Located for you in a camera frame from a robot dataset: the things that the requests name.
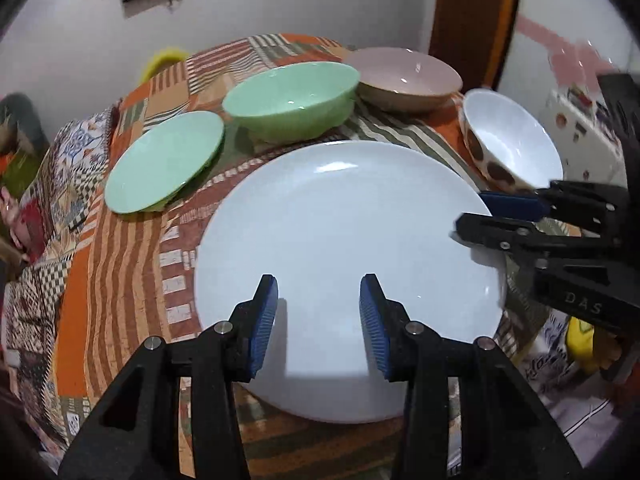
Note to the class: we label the white bowl with brown dots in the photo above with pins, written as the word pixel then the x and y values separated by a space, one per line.
pixel 510 140

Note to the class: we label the striped patchwork blanket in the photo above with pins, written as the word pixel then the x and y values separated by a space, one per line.
pixel 125 260

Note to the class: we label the green bowl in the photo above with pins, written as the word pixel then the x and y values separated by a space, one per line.
pixel 285 95

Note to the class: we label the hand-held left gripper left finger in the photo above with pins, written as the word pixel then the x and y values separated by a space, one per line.
pixel 265 330

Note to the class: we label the checkered patterned bedsheet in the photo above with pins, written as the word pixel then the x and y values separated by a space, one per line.
pixel 35 310

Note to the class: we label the pink bowl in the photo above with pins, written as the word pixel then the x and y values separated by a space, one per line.
pixel 410 72

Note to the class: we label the brown wooden door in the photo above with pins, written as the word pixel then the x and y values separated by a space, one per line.
pixel 465 10

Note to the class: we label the large white plate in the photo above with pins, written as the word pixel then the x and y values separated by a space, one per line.
pixel 340 220

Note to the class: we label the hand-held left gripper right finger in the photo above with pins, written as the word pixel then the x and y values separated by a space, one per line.
pixel 375 330

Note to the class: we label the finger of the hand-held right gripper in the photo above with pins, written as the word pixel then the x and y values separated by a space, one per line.
pixel 495 232
pixel 515 205

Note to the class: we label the green plate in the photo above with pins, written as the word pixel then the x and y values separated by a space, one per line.
pixel 160 160

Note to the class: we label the yellow bag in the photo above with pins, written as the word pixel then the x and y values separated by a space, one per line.
pixel 585 345

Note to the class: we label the pink wall sticker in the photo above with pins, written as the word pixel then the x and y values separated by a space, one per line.
pixel 565 55

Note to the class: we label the white spotted box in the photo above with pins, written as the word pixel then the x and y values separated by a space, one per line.
pixel 585 130

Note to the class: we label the patterned pillow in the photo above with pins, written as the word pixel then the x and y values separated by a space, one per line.
pixel 75 160

